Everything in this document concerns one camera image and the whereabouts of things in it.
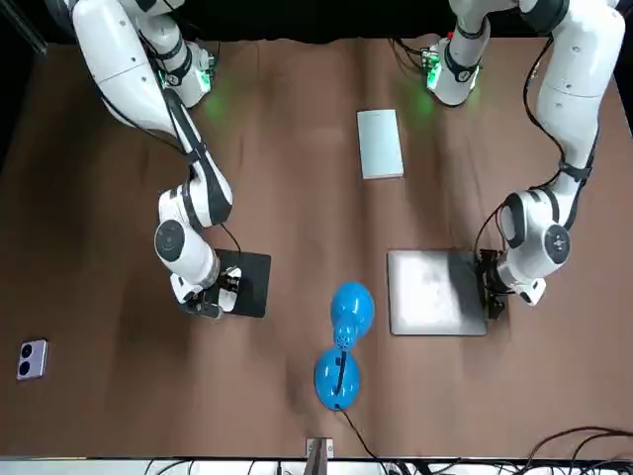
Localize silver laptop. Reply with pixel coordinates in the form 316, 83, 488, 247
386, 248, 491, 337

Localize aluminium frame post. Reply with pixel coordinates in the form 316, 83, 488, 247
305, 436, 334, 475

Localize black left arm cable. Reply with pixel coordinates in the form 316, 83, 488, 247
473, 34, 594, 258

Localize black lamp cable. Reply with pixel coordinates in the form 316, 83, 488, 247
338, 409, 397, 469

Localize small purple box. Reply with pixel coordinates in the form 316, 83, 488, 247
16, 337, 49, 382

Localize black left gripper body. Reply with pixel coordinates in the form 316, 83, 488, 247
475, 266, 501, 298

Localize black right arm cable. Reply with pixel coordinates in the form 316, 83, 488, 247
137, 29, 244, 278

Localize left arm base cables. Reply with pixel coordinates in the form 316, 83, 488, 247
390, 38, 431, 80

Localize black mouse pad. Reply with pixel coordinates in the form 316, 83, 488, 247
205, 248, 273, 320

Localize blue desk lamp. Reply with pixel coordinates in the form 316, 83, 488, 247
314, 280, 377, 413

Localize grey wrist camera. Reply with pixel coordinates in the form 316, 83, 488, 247
177, 290, 223, 322

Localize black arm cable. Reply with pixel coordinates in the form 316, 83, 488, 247
137, 29, 244, 278
473, 34, 594, 258

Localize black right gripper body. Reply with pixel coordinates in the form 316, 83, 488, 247
216, 269, 243, 297

